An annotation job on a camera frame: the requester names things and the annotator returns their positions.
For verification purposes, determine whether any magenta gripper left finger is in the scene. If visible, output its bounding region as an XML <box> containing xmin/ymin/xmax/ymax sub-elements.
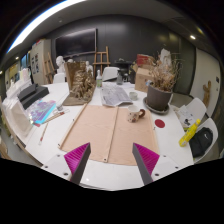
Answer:
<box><xmin>64</xmin><ymin>143</ymin><xmax>91</xmax><ymax>185</ymax></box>

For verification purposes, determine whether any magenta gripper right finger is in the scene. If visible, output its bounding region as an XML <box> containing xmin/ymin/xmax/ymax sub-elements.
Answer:
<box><xmin>132</xmin><ymin>143</ymin><xmax>159</xmax><ymax>185</ymax></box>

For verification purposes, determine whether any red round coaster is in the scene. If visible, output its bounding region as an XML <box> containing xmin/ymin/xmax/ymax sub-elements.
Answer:
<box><xmin>155</xmin><ymin>119</ymin><xmax>165</xmax><ymax>128</ymax></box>

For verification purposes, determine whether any paint brush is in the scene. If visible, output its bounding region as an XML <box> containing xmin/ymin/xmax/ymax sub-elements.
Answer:
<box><xmin>38</xmin><ymin>122</ymin><xmax>49</xmax><ymax>146</ymax></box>

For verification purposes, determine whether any white patterned mug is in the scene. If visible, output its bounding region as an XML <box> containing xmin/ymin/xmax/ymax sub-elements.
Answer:
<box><xmin>127</xmin><ymin>105</ymin><xmax>145</xmax><ymax>123</ymax></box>

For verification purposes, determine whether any small ink jar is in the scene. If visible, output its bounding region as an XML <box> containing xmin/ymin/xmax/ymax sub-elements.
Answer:
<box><xmin>56</xmin><ymin>104</ymin><xmax>63</xmax><ymax>112</ymax></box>

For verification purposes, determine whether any yellow bottle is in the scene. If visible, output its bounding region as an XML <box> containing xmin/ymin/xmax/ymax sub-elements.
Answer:
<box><xmin>179</xmin><ymin>119</ymin><xmax>201</xmax><ymax>147</ymax></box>

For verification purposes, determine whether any black backpack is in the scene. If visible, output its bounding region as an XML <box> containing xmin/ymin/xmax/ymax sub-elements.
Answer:
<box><xmin>189</xmin><ymin>127</ymin><xmax>213</xmax><ymax>158</ymax></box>

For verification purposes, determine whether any colourful painting pad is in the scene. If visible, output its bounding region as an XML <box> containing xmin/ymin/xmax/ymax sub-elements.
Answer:
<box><xmin>26</xmin><ymin>99</ymin><xmax>56</xmax><ymax>124</ymax></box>

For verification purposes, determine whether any grey plant pot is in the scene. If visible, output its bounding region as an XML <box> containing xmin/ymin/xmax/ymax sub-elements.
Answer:
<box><xmin>147</xmin><ymin>85</ymin><xmax>172</xmax><ymax>111</ymax></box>

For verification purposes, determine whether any small white bowl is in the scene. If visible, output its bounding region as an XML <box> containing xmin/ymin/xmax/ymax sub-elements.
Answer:
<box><xmin>129</xmin><ymin>92</ymin><xmax>138</xmax><ymax>101</ymax></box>

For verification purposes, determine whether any white chair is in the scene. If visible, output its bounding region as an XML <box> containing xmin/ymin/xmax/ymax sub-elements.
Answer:
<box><xmin>102</xmin><ymin>67</ymin><xmax>119</xmax><ymax>81</ymax></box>
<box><xmin>175</xmin><ymin>97</ymin><xmax>219</xmax><ymax>164</ymax></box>

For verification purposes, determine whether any newspaper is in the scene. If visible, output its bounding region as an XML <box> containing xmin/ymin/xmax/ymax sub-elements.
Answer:
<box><xmin>100</xmin><ymin>83</ymin><xmax>132</xmax><ymax>107</ymax></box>

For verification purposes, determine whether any white canvas stack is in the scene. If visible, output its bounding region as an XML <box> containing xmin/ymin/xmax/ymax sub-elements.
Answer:
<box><xmin>2</xmin><ymin>98</ymin><xmax>32</xmax><ymax>138</ymax></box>

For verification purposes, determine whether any brown sculpture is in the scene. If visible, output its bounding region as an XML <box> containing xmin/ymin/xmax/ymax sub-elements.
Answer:
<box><xmin>63</xmin><ymin>62</ymin><xmax>96</xmax><ymax>106</ymax></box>

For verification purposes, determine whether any black box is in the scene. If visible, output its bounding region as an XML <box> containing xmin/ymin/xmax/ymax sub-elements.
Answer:
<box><xmin>18</xmin><ymin>84</ymin><xmax>49</xmax><ymax>109</ymax></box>

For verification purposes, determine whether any spray bottle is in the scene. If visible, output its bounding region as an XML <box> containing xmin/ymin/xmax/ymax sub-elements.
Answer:
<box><xmin>96</xmin><ymin>70</ymin><xmax>102</xmax><ymax>88</ymax></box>

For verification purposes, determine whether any cardboard box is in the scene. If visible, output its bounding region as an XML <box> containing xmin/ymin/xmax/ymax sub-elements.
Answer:
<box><xmin>135</xmin><ymin>68</ymin><xmax>152</xmax><ymax>92</ymax></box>

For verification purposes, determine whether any dried plant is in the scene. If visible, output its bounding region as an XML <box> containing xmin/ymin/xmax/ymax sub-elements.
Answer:
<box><xmin>149</xmin><ymin>53</ymin><xmax>183</xmax><ymax>92</ymax></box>

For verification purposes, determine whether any white chair back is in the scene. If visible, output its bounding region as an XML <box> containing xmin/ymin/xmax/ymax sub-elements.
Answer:
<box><xmin>102</xmin><ymin>67</ymin><xmax>119</xmax><ymax>81</ymax></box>

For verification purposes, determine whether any wooden easel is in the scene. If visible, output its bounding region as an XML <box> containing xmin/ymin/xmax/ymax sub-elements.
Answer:
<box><xmin>93</xmin><ymin>47</ymin><xmax>110</xmax><ymax>72</ymax></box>

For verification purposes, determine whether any white plaster bust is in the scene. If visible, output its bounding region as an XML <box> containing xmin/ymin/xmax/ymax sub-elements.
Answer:
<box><xmin>56</xmin><ymin>56</ymin><xmax>65</xmax><ymax>73</ymax></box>

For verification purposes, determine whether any dark blackboard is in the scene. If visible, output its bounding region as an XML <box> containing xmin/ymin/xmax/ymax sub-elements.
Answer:
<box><xmin>55</xmin><ymin>28</ymin><xmax>97</xmax><ymax>57</ymax></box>

